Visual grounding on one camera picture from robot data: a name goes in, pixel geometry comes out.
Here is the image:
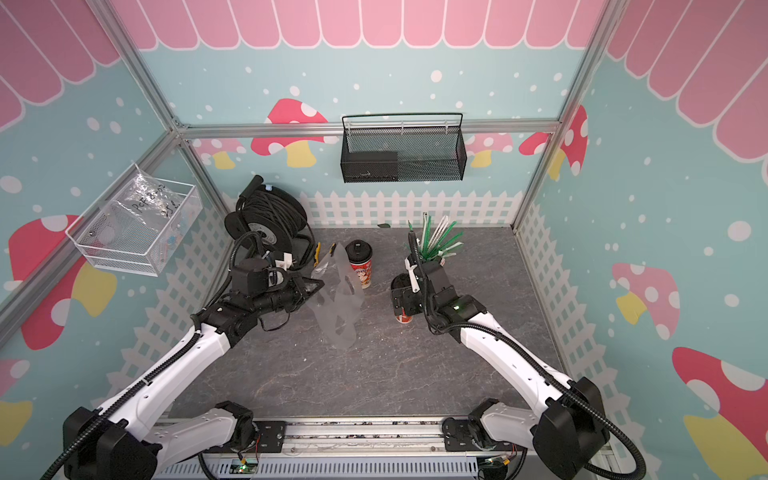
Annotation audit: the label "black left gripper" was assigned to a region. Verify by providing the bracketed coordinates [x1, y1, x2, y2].
[253, 271, 325, 316]

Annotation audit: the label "red cartoon milk tea cup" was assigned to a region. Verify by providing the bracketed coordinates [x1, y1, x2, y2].
[345, 239, 373, 289]

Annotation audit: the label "clear plastic carrier bag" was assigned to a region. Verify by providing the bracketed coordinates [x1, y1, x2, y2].
[307, 243, 364, 350]

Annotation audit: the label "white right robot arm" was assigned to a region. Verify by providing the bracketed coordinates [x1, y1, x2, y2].
[405, 232, 647, 479]

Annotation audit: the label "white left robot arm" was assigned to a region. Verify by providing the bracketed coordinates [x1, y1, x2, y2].
[42, 232, 324, 479]

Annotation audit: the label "green and white straws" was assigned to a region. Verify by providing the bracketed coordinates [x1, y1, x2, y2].
[407, 212, 464, 262]

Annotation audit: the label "yellow black pliers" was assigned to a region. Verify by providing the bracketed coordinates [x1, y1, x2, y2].
[313, 242, 336, 267]

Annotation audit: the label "clear bag in basket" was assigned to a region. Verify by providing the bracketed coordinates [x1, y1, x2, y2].
[112, 169, 184, 253]

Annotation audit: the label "black box in basket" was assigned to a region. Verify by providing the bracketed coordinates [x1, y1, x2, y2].
[341, 151, 399, 183]

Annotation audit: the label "black cable reel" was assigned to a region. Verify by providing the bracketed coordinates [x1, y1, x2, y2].
[224, 175, 317, 269]

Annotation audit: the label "white wire wall basket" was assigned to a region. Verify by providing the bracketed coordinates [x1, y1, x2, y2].
[65, 165, 203, 277]

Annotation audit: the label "black mesh wall basket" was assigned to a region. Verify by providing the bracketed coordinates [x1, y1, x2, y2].
[341, 112, 467, 183]

